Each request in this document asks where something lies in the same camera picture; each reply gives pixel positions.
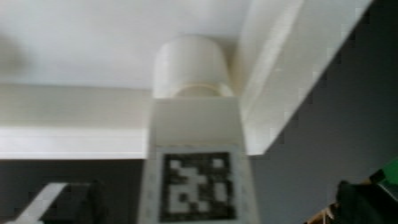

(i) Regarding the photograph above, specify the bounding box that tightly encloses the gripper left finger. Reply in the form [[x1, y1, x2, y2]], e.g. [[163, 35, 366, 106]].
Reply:
[[11, 182, 67, 224]]

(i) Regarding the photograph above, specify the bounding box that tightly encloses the white table leg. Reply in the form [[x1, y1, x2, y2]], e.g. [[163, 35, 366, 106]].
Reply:
[[137, 97, 261, 224]]

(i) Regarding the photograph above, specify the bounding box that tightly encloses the white square table top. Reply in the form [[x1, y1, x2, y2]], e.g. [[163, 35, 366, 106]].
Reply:
[[0, 0, 375, 160]]

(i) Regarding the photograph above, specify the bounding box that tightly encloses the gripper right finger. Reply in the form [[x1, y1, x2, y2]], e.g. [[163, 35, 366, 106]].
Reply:
[[307, 179, 398, 224]]

